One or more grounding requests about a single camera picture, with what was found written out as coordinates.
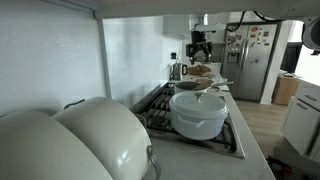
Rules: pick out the grey wrist camera bar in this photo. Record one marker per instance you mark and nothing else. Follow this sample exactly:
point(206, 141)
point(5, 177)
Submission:
point(213, 27)

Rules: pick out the cardboard box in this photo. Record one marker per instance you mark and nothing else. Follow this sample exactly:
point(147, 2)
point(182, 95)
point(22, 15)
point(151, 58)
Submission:
point(285, 91)

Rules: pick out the wooden spatula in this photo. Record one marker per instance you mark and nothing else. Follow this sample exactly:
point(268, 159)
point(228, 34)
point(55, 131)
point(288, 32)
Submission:
point(203, 86)

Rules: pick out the steel electric kettle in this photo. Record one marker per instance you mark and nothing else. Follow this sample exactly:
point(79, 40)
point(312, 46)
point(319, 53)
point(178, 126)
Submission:
point(178, 71)

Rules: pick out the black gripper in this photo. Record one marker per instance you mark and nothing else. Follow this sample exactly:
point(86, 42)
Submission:
point(199, 38)

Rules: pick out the steel fridge with magnets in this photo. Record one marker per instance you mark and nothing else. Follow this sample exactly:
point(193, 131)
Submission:
point(253, 73)

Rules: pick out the white casserole pot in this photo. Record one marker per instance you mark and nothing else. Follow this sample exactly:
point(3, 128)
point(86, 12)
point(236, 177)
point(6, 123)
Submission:
point(196, 130)

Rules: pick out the black monitor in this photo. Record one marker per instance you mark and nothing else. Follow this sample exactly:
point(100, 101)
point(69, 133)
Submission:
point(290, 58)

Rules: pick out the steel range hood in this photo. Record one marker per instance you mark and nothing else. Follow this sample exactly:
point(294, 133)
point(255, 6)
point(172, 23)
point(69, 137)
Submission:
point(176, 26)

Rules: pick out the white casserole lid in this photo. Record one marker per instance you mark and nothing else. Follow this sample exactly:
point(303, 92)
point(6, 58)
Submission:
point(200, 105)

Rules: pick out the round plate leaning on wall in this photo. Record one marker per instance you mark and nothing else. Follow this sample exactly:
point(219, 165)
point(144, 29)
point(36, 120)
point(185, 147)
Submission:
point(40, 150)

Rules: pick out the black robot mounting board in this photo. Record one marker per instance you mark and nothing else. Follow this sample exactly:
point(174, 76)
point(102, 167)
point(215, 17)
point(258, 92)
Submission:
point(293, 160)

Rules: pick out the black power plug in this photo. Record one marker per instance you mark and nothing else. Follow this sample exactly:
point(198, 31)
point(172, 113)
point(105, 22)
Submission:
point(173, 55)

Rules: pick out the black gas cooktop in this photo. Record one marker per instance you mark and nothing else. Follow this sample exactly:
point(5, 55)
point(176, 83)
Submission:
point(160, 110)

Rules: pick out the white island cabinet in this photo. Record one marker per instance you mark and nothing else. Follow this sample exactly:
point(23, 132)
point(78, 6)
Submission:
point(296, 126)

